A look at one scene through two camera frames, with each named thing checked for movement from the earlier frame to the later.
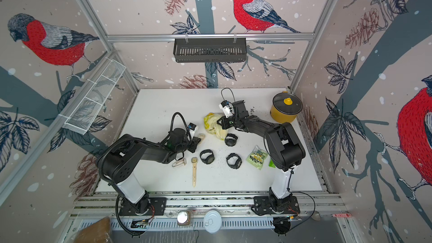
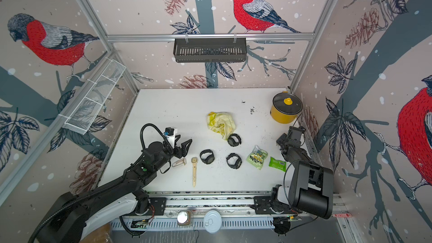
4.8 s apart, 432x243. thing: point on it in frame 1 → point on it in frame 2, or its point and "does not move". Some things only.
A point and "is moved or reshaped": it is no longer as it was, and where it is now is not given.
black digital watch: [210, 159] does not move
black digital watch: [230, 140] is moved or reshaped
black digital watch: [238, 162] does not move
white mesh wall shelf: [80, 120] does not move
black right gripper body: [230, 121] → [283, 139]
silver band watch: [180, 162] does not move
